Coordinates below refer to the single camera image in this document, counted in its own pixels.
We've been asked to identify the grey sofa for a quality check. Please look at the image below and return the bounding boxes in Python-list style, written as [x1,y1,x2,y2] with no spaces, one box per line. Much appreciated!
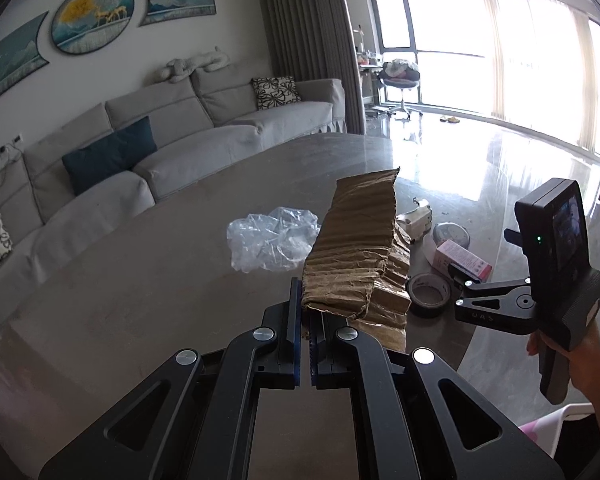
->
[0,77,348,361]

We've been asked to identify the small pink box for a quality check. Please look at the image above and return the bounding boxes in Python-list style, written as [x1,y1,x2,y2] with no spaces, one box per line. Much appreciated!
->
[434,240,493,283]

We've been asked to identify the pile of clothes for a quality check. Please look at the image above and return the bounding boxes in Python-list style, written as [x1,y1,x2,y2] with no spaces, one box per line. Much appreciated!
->
[382,58,421,82]

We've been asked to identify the curved teal wall panel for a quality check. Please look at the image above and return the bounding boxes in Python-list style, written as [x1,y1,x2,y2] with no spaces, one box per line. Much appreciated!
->
[0,10,50,113]
[136,0,216,27]

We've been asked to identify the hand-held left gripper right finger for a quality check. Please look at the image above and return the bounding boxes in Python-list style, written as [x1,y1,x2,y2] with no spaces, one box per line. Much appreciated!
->
[309,310,566,480]

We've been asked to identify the swivel stool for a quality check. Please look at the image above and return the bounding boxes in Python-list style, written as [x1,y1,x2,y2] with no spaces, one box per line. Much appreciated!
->
[377,72,425,121]

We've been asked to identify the white cable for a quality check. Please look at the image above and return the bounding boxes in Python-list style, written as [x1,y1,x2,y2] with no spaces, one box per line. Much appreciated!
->
[0,145,26,187]

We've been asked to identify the white storage rack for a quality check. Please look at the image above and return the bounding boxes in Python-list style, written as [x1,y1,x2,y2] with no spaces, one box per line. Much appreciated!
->
[352,25,382,111]

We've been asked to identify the clear plastic bag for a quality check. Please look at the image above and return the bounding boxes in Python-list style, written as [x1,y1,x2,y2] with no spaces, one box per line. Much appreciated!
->
[226,206,322,274]

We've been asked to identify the white knot plush pillow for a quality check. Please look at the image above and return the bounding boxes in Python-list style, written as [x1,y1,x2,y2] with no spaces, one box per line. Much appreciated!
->
[155,46,231,85]

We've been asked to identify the grey curtain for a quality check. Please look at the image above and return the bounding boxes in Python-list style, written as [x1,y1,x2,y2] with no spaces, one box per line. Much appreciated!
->
[252,0,366,136]

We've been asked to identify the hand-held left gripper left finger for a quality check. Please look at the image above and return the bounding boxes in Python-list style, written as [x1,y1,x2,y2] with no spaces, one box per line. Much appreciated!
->
[39,277,303,480]

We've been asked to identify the brown cardboard piece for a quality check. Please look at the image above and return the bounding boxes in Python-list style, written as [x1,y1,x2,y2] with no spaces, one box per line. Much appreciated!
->
[300,167,413,353]

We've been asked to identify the blue cushion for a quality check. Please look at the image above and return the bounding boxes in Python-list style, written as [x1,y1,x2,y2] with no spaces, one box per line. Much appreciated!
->
[61,116,158,197]

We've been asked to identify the round wall art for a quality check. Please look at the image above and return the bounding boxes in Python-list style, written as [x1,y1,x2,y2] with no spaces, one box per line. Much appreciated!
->
[50,0,136,57]

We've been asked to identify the white sheer curtain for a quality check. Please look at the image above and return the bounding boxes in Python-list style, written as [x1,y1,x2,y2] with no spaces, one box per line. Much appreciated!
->
[475,0,600,161]

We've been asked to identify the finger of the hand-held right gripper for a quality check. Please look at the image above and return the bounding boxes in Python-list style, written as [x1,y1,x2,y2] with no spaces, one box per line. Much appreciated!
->
[455,286,537,337]
[449,267,532,295]

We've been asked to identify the large window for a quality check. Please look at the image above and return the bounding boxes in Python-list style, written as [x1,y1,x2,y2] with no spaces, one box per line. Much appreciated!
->
[367,0,600,158]

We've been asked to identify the person's right hand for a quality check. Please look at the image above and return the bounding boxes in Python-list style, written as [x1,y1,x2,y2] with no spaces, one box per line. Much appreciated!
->
[526,320,600,405]

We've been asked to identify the white plastic object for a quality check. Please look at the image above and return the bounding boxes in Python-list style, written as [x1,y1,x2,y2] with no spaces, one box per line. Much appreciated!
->
[395,199,436,241]

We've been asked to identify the black tape roll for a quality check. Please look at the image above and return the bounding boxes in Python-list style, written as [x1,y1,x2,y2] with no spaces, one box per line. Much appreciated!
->
[407,273,453,318]

